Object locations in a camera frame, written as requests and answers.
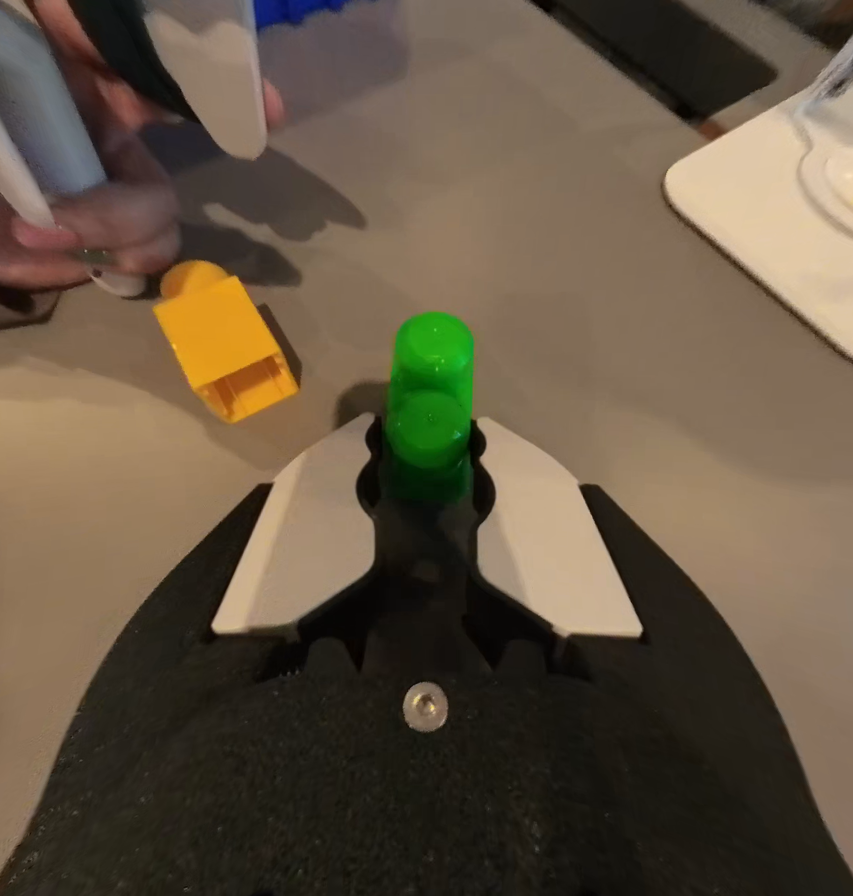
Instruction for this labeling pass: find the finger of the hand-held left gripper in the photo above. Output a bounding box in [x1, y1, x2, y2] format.
[72, 0, 268, 161]

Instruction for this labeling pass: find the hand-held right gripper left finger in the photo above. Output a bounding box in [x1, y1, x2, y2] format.
[211, 413, 380, 637]

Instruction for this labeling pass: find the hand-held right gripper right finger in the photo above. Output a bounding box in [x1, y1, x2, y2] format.
[468, 416, 643, 639]

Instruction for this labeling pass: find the blue plastic bin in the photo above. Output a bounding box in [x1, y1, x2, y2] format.
[254, 0, 346, 30]

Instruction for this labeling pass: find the green mega block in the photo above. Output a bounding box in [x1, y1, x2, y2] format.
[384, 311, 476, 505]

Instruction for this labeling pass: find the yellow mega block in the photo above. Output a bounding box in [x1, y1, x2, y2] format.
[152, 260, 301, 424]

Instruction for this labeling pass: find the person's left hand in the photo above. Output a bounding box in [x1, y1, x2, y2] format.
[0, 0, 286, 298]

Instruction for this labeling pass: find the instruction board stand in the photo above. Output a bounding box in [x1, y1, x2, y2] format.
[663, 21, 853, 368]

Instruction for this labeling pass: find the black table cable cover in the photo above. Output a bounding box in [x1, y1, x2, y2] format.
[552, 0, 779, 121]

